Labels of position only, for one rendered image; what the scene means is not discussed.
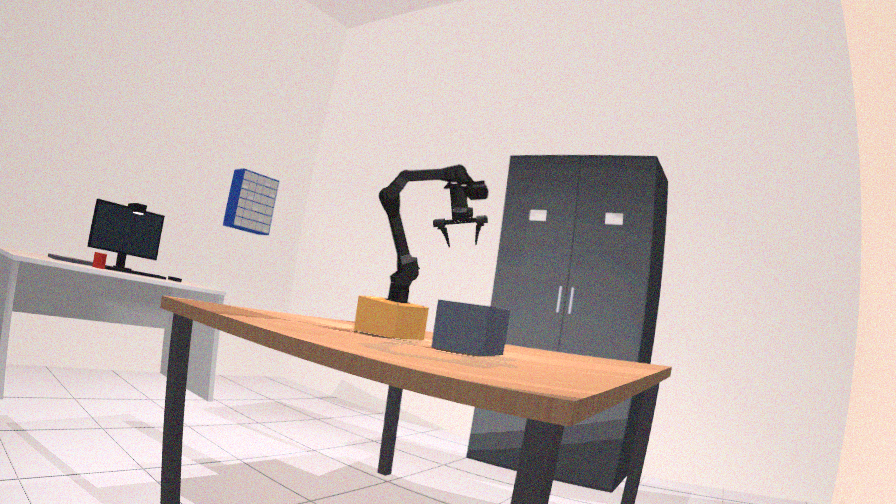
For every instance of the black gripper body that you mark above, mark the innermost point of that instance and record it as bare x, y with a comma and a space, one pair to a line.
441, 223

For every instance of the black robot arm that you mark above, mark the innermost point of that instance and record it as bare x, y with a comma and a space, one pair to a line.
407, 266

